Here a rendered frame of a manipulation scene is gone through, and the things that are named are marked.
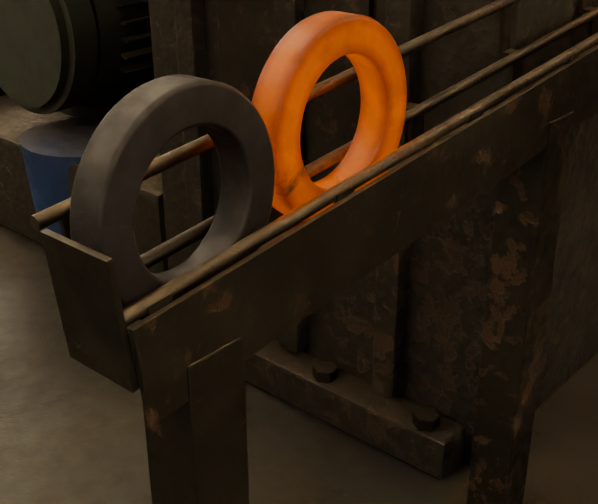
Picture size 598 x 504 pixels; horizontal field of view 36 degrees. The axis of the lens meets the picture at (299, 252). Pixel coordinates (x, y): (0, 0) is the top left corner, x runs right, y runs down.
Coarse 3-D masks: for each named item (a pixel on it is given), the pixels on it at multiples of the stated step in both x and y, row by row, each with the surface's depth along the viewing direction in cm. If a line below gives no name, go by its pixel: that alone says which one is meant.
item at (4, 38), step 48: (0, 0) 198; (48, 0) 186; (96, 0) 193; (144, 0) 199; (0, 48) 205; (48, 48) 192; (96, 48) 194; (144, 48) 205; (0, 96) 239; (48, 96) 198; (96, 96) 224; (0, 144) 210; (0, 192) 218; (144, 192) 180; (144, 240) 184
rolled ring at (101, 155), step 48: (144, 96) 62; (192, 96) 63; (240, 96) 67; (96, 144) 60; (144, 144) 61; (240, 144) 69; (96, 192) 59; (240, 192) 72; (96, 240) 60; (144, 288) 64; (192, 288) 69
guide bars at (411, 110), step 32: (512, 0) 105; (448, 32) 97; (512, 64) 106; (448, 96) 97; (416, 128) 95; (160, 160) 71; (320, 160) 84; (32, 224) 65; (64, 224) 66; (160, 256) 71
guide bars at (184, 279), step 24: (576, 48) 103; (528, 72) 97; (504, 96) 93; (456, 120) 87; (408, 144) 83; (384, 168) 80; (336, 192) 76; (288, 216) 72; (240, 240) 69; (264, 240) 70; (216, 264) 67; (168, 288) 64; (144, 312) 63
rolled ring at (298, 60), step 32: (288, 32) 74; (320, 32) 73; (352, 32) 75; (384, 32) 79; (288, 64) 72; (320, 64) 73; (352, 64) 82; (384, 64) 80; (256, 96) 73; (288, 96) 72; (384, 96) 82; (288, 128) 73; (384, 128) 83; (288, 160) 74; (352, 160) 84; (288, 192) 75; (320, 192) 78
